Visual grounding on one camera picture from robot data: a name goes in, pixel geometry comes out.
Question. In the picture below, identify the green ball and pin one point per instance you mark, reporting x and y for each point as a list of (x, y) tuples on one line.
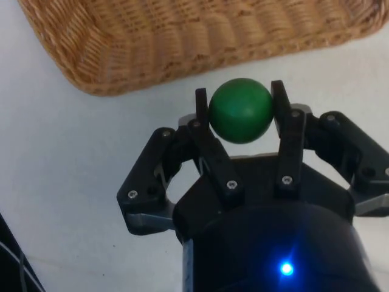
[(240, 111)]

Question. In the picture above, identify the black slatted rack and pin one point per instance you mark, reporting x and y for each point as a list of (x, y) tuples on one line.
[(10, 267)]

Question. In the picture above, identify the brown wicker basket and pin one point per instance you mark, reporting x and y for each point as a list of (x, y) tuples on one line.
[(182, 39)]

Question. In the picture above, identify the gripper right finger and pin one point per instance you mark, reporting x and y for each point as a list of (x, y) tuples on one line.
[(290, 152)]

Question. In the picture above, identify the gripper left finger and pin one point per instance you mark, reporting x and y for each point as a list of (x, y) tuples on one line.
[(143, 179)]

